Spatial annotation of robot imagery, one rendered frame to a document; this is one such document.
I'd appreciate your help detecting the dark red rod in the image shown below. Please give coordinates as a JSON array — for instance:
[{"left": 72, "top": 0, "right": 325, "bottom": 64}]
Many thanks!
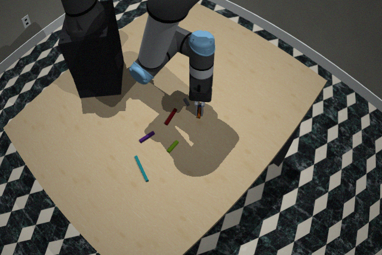
[{"left": 165, "top": 108, "right": 177, "bottom": 125}]

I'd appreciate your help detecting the purple rod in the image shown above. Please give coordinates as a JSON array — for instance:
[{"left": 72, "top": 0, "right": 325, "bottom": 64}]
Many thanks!
[{"left": 139, "top": 131, "right": 155, "bottom": 143}]

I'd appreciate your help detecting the grey rod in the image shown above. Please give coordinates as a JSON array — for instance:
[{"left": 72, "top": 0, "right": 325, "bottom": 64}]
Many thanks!
[{"left": 183, "top": 98, "right": 190, "bottom": 106}]

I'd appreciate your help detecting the lime green rod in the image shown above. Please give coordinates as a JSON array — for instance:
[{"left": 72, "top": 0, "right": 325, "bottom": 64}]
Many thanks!
[{"left": 167, "top": 140, "right": 178, "bottom": 153}]

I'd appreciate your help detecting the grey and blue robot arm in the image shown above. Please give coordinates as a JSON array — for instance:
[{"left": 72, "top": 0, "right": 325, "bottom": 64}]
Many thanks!
[{"left": 61, "top": 0, "right": 215, "bottom": 85}]

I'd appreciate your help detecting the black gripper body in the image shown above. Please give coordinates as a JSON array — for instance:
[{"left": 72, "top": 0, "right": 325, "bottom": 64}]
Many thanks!
[{"left": 189, "top": 64, "right": 214, "bottom": 102}]

